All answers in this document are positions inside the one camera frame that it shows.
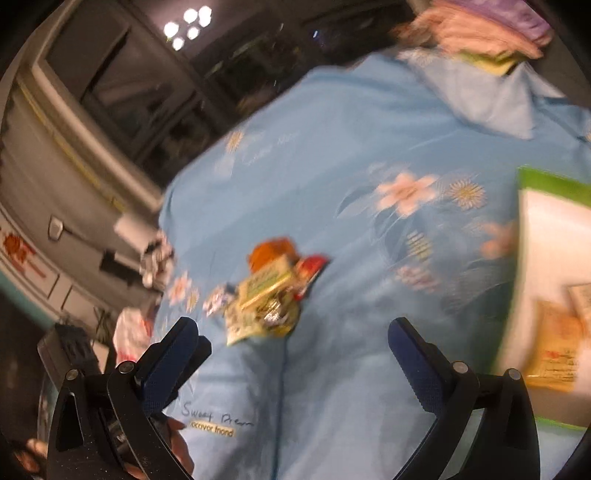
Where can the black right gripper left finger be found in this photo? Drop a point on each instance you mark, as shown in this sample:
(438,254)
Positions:
(92,410)

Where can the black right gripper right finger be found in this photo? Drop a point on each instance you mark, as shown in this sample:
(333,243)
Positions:
(506,445)

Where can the green white cardboard box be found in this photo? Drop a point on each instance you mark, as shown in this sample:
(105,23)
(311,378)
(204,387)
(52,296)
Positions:
(547,332)

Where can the pale green snack packet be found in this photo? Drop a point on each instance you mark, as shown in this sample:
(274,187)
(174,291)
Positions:
(274,276)

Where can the orange snack packet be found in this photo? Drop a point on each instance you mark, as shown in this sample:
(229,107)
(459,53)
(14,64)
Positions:
(269,250)

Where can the white blue snack packet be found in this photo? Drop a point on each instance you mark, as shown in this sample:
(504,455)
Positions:
(219,299)

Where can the person's hand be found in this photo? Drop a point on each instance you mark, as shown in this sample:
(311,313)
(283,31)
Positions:
(176,444)

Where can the white red plastic bag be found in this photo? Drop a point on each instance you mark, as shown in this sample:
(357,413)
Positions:
(132,335)

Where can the black floor lamp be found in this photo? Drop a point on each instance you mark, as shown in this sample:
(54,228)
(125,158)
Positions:
(112,262)

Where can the white vase with flowers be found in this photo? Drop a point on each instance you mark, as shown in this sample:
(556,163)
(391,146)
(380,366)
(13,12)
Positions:
(156,254)

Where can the red chinese knot decoration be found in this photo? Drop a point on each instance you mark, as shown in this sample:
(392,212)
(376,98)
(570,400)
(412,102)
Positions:
(20,254)

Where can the yellow dark snack packet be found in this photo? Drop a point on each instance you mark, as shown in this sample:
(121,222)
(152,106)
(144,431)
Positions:
(276,317)

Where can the red snack packet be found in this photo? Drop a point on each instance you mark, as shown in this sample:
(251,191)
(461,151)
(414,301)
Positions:
(308,269)

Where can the light blue floral tablecloth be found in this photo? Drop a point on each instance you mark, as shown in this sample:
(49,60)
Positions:
(402,170)

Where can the dark glass window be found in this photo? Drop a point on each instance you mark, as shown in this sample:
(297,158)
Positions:
(164,80)

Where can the folded yellow green cloth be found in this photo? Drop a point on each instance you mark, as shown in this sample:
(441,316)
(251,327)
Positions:
(495,65)

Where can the folded pink cloth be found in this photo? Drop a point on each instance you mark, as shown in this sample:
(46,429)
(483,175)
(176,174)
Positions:
(455,31)

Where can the folded purple cloth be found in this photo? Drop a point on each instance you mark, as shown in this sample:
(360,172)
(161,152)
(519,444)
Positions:
(517,15)

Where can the black camera box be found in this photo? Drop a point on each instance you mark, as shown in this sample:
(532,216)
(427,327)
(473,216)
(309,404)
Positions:
(67,347)

